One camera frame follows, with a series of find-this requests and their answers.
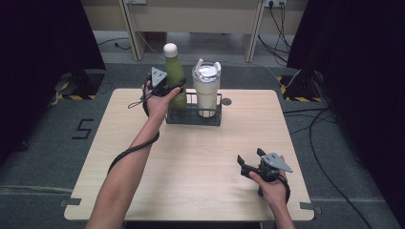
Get grey tape strip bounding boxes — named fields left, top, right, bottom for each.
left=299, top=201, right=323, bottom=216
left=59, top=197, right=82, bottom=208

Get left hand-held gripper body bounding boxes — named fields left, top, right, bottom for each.
left=147, top=66, right=175, bottom=97

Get black stand base striped tape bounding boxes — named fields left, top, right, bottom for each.
left=55, top=69, right=107, bottom=101
left=276, top=73, right=325, bottom=103

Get white tumbler with lid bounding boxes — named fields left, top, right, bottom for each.
left=191, top=58, right=222, bottom=118

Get short black floor cable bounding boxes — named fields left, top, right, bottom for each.
left=96, top=36, right=132, bottom=52

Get long black floor cable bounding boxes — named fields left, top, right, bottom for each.
left=308, top=107, right=374, bottom=229

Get black cables from socket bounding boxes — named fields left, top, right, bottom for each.
left=257, top=2, right=292, bottom=67

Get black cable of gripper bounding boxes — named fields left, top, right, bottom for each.
left=107, top=131, right=160, bottom=176
left=278, top=174, right=292, bottom=205

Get person's left hand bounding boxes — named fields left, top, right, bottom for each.
left=141, top=86, right=181, bottom=121

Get green bottle with white cap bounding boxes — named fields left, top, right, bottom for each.
left=162, top=42, right=188, bottom=110

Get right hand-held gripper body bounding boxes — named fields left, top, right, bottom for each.
left=240, top=152, right=294, bottom=184

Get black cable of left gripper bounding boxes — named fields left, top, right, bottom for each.
left=107, top=131, right=160, bottom=176

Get person's right hand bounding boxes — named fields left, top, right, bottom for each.
left=248, top=171, right=290, bottom=208

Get bundle of black floor cables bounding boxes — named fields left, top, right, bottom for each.
left=282, top=107, right=338, bottom=135

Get black curtain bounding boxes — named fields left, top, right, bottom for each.
left=286, top=0, right=405, bottom=220
left=0, top=0, right=107, bottom=166

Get beige wooden desk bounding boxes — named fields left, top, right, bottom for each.
left=79, top=0, right=309, bottom=63

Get black wire basket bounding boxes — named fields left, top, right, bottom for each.
left=165, top=92, right=224, bottom=127

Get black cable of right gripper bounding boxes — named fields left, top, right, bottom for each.
left=278, top=174, right=292, bottom=205

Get thin grey lanyard loop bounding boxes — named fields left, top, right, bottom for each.
left=127, top=94, right=148, bottom=110

